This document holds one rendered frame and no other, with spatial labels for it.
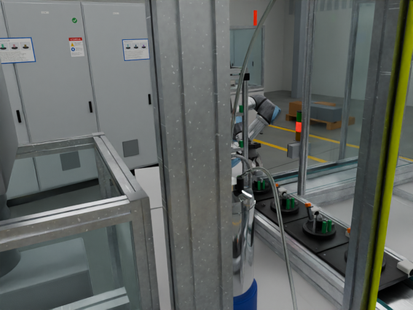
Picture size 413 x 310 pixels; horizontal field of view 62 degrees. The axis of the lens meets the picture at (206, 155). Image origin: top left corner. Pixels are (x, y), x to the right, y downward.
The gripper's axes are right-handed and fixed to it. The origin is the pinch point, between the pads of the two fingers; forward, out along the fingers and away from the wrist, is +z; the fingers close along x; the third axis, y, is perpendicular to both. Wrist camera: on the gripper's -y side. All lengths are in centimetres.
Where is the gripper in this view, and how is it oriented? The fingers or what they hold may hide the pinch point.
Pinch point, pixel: (257, 171)
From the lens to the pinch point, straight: 191.1
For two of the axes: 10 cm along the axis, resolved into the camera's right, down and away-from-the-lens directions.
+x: -9.1, 1.5, -3.9
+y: -3.0, 4.2, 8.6
